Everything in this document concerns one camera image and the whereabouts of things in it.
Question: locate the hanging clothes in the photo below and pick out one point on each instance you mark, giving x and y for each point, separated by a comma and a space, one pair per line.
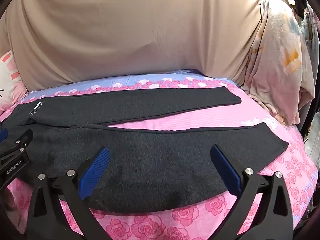
311, 30

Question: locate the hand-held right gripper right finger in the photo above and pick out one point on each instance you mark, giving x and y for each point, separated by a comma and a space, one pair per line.
226, 167

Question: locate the dark grey pants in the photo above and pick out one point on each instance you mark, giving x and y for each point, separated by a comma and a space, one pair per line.
150, 155

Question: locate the pink floral bed sheet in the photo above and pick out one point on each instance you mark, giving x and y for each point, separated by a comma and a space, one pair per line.
200, 116

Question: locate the pink rabbit pillow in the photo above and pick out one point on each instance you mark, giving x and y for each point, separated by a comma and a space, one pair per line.
10, 80

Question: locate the cream printed blanket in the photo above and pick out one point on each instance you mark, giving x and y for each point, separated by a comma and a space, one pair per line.
277, 75

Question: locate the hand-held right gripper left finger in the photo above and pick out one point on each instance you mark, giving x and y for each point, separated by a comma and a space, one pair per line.
96, 168

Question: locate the beige hanging cloth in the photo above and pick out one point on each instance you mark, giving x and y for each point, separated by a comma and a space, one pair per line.
125, 35

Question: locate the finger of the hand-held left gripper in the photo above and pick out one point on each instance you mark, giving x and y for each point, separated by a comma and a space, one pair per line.
3, 135
25, 138

